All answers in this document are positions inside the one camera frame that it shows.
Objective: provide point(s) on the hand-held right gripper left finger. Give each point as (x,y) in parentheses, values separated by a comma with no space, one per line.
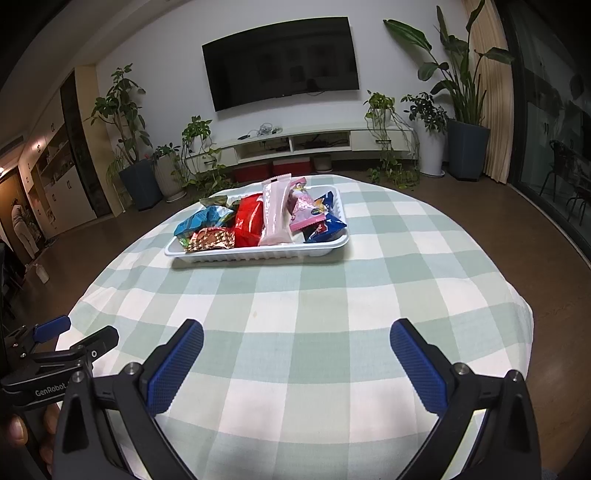
(178,364)

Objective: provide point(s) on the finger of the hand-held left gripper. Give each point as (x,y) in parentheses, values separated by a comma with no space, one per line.
(53,328)
(101,339)

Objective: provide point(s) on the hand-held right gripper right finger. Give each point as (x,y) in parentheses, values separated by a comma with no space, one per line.
(422,369)

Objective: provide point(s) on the red heart-print snack packet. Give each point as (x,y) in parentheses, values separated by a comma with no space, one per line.
(212,239)

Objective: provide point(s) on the light blue snack packet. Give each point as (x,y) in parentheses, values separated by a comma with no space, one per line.
(198,221)

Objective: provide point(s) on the white plastic tray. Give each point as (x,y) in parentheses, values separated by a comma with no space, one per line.
(277,256)

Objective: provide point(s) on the large red snack bag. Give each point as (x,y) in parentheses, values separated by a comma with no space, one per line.
(247,221)

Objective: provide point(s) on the green snack packet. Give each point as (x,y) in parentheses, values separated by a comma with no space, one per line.
(212,201)

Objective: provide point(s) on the dark blue snack packet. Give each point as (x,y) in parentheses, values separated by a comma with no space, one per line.
(325,227)

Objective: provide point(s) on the pale pink long snack packet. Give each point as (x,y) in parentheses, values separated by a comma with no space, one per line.
(274,212)

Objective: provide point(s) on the yellow snack packet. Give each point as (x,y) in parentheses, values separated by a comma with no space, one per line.
(322,205)

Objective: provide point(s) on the person's left hand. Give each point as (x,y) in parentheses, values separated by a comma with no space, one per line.
(18,431)

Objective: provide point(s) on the white bottle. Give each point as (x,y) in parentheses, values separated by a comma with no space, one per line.
(39,274)

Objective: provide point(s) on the green checked tablecloth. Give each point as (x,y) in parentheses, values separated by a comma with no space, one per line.
(300,314)

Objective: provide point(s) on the dark square plant pot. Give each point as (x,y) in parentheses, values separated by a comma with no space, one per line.
(141,184)

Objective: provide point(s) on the speckled white plant pot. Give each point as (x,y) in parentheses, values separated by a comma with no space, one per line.
(170,177)

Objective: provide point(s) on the trailing floor vine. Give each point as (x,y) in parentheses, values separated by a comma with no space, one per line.
(392,175)
(210,177)

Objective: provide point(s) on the small bushy plant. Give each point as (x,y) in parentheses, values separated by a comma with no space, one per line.
(165,152)

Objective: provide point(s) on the red storage box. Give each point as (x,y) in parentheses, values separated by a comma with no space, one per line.
(251,174)
(291,168)

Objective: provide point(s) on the tall white plant pot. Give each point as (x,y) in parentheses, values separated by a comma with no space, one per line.
(431,154)

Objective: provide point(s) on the large dark plant pot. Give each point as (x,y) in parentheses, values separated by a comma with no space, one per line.
(468,150)

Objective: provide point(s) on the tall leafy tree plant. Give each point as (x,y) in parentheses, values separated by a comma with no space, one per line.
(122,110)

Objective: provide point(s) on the small beige pot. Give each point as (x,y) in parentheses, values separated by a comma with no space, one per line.
(323,163)

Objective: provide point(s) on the pothos plant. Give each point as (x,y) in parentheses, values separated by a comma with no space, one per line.
(381,104)
(196,129)

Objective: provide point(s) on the white TV cabinet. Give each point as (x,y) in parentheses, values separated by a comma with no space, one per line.
(369,136)

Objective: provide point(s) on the schefflera plant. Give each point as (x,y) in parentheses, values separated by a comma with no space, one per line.
(427,110)

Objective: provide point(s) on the bird of paradise plant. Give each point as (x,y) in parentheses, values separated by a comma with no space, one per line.
(455,78)

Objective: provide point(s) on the glass sliding door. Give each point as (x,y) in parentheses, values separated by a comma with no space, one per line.
(549,92)

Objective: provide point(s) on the black wall television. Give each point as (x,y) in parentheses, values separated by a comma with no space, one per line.
(281,60)

